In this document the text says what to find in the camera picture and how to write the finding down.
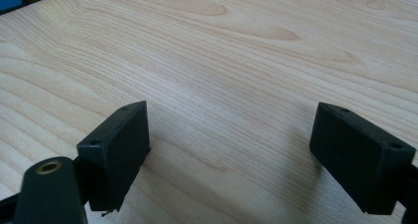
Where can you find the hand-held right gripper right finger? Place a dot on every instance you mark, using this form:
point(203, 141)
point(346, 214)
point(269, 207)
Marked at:
point(355, 158)

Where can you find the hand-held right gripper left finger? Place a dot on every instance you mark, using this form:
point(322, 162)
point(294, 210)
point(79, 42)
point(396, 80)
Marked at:
point(115, 151)

